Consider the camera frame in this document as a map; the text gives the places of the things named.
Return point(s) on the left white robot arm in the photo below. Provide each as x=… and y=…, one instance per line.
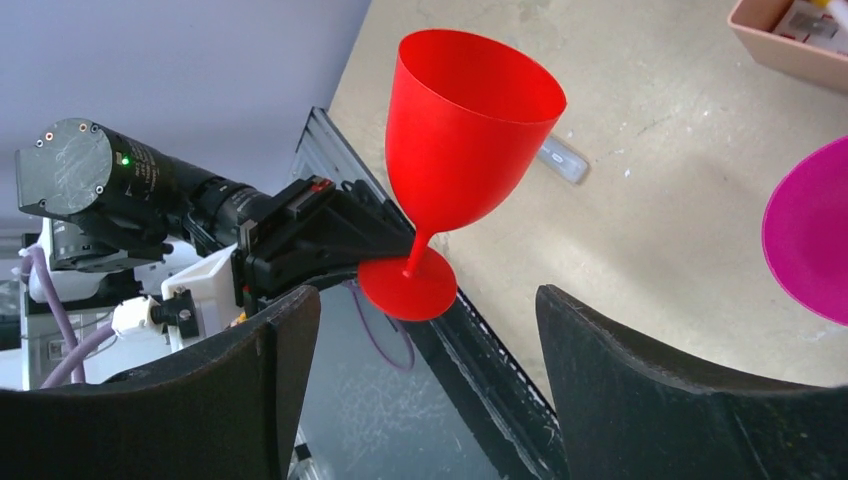
x=136, y=242

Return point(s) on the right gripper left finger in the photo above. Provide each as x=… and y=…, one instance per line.
x=227, y=407

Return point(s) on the orange grey marker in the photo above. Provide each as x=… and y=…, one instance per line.
x=565, y=161

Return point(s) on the red plastic wine glass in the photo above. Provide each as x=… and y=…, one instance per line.
x=467, y=115

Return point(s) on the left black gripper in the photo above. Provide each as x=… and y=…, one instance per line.
x=309, y=233

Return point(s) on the aluminium table frame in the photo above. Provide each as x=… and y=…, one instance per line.
x=323, y=151

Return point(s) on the peach desk organizer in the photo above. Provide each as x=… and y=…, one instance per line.
x=753, y=22

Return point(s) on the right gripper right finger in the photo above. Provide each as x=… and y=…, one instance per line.
x=632, y=407

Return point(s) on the magenta plastic wine glass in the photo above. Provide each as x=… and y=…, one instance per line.
x=804, y=232

